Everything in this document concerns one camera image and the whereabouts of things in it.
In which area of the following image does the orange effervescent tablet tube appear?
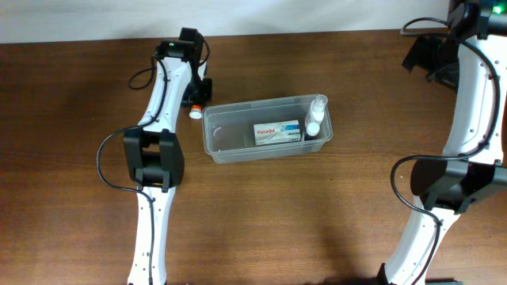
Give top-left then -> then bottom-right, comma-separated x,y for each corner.
189,104 -> 203,120

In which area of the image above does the clear plastic container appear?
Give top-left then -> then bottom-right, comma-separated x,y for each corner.
202,94 -> 333,164

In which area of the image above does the white Panadol box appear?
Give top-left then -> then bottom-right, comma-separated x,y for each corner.
253,120 -> 301,146

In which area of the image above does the white spray bottle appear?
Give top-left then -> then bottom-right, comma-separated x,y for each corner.
305,94 -> 328,127

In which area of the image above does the dark bottle white cap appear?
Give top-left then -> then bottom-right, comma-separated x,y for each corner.
303,122 -> 320,141

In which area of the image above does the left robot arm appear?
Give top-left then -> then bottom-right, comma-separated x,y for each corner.
123,28 -> 212,285

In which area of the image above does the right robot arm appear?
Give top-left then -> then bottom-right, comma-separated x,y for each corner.
375,0 -> 506,284

